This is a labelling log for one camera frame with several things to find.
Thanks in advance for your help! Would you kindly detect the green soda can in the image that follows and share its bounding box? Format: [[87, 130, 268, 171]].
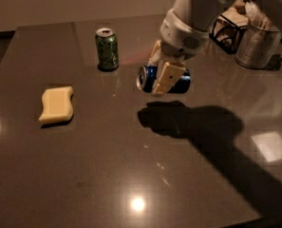
[[95, 28, 119, 71]]

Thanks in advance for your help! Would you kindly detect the yellow sponge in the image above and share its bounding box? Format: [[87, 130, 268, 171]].
[[39, 86, 74, 124]]

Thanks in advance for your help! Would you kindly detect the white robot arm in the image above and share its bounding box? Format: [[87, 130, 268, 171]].
[[149, 0, 282, 96]]

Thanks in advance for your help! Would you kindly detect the silver perforated metal cup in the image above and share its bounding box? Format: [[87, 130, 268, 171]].
[[235, 22, 282, 69]]

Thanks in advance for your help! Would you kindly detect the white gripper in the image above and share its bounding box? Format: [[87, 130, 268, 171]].
[[148, 9, 209, 95]]

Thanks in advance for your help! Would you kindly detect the blue pepsi can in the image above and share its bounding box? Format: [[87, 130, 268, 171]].
[[136, 65, 191, 94]]

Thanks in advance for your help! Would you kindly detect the white napkins stack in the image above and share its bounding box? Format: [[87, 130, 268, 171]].
[[216, 0, 250, 46]]

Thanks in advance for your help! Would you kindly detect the black wire napkin holder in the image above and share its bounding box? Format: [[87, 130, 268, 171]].
[[209, 3, 249, 55]]

